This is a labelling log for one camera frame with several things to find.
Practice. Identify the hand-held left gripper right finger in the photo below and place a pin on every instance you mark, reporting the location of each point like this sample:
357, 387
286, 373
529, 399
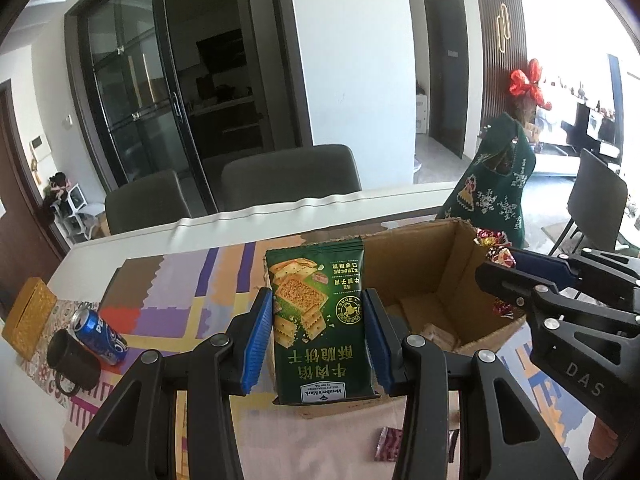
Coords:
376, 345

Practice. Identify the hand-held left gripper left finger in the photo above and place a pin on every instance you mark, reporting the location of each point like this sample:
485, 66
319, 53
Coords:
256, 345

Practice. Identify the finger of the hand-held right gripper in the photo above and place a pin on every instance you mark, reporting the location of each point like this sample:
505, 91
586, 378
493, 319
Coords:
505, 282
540, 265

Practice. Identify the green cracker packet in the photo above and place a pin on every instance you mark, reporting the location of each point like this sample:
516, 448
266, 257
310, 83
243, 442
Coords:
310, 310

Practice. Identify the cardboard box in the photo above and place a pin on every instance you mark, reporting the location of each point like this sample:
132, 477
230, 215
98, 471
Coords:
415, 270

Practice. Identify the gold wrapped candy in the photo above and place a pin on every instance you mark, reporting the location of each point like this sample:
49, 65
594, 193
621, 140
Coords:
482, 236

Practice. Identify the dark side chair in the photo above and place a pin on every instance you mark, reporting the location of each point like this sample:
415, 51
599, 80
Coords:
597, 200

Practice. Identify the green knitted festive bag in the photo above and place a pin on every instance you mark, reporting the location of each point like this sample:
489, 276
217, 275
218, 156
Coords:
487, 190

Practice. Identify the colourful patchwork table mat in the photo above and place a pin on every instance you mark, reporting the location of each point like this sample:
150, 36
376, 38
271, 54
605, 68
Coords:
175, 290

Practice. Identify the red striped candy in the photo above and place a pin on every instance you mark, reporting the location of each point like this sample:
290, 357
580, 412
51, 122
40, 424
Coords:
388, 442

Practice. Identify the black piano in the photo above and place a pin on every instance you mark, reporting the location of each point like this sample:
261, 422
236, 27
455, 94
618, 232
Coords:
595, 127

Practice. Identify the blue soda can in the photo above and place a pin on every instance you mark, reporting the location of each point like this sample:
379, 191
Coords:
97, 335

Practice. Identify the grey dining chair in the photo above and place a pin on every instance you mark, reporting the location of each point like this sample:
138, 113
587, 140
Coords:
147, 202
290, 172

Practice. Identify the red foil bow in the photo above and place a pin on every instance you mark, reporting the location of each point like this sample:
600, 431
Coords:
525, 82

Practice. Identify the black mug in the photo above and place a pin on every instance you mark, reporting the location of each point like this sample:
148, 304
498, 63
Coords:
72, 365

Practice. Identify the white hallway cabinet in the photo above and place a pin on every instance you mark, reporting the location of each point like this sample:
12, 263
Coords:
422, 112

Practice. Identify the floral table runner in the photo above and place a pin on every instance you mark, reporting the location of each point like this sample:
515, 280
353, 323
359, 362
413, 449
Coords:
61, 310

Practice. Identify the dark interior door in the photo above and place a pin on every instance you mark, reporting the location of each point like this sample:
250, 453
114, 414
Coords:
445, 70

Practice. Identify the white small shelf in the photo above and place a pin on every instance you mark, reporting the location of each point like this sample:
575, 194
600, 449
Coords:
77, 210

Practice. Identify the yellow woven box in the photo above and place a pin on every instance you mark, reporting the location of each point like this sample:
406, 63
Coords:
27, 317

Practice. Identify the dark stuffed toy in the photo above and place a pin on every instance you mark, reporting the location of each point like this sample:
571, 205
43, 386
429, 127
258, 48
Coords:
56, 192

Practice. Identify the brown wooden door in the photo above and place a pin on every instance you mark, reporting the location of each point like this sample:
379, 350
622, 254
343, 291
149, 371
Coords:
25, 220

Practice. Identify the sliding glass door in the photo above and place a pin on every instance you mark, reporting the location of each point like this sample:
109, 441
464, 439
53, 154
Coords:
130, 90

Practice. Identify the black range hood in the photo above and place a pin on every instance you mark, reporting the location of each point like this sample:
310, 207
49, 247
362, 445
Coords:
220, 50

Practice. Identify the wall intercom panel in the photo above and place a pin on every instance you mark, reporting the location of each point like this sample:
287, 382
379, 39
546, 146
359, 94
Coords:
39, 148

